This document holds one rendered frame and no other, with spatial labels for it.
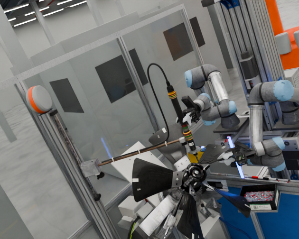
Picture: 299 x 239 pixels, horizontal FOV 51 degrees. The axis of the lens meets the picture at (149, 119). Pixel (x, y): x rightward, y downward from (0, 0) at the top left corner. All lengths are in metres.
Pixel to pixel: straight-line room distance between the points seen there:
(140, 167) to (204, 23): 5.02
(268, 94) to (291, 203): 0.74
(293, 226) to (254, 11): 1.47
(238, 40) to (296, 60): 3.16
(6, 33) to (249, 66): 4.34
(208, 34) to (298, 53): 1.80
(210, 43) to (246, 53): 4.06
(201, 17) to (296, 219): 4.78
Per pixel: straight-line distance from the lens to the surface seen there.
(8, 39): 5.83
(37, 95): 1.82
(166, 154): 1.85
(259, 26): 2.44
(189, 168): 1.73
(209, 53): 6.41
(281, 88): 1.86
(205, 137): 3.07
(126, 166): 1.95
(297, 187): 2.11
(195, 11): 6.31
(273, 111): 2.60
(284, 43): 5.46
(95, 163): 1.90
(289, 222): 2.35
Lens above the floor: 2.07
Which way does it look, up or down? 17 degrees down
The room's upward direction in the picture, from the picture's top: 23 degrees counter-clockwise
